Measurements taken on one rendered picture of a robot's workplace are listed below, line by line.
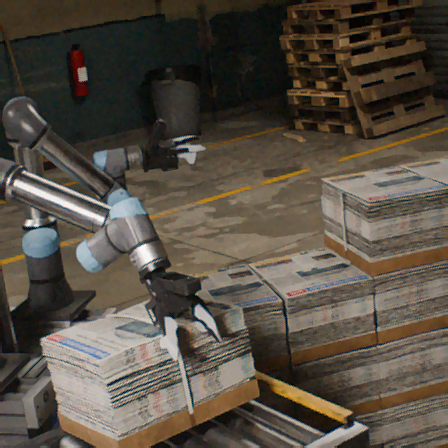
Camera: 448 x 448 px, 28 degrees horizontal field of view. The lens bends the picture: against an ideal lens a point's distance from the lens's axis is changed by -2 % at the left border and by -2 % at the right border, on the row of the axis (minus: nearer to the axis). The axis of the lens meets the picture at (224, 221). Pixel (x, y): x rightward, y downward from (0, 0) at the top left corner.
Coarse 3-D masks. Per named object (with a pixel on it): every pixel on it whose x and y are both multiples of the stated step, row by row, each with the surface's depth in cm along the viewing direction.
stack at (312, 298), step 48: (240, 288) 280; (288, 288) 275; (336, 288) 272; (384, 288) 277; (432, 288) 283; (288, 336) 272; (336, 336) 276; (432, 336) 286; (336, 384) 280; (384, 384) 286; (384, 432) 290; (432, 432) 296
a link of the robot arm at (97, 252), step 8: (96, 232) 199; (104, 232) 196; (88, 240) 199; (96, 240) 197; (104, 240) 196; (80, 248) 200; (88, 248) 198; (96, 248) 197; (104, 248) 196; (112, 248) 195; (80, 256) 199; (88, 256) 198; (96, 256) 197; (104, 256) 197; (112, 256) 197; (120, 256) 199; (88, 264) 199; (96, 264) 199; (104, 264) 199; (96, 272) 202
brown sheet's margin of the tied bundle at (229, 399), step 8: (248, 384) 205; (256, 384) 206; (224, 392) 201; (232, 392) 202; (240, 392) 204; (248, 392) 205; (256, 392) 206; (208, 400) 199; (216, 400) 200; (224, 400) 201; (232, 400) 202; (240, 400) 204; (248, 400) 205; (208, 408) 199; (216, 408) 200; (224, 408) 201; (208, 416) 199
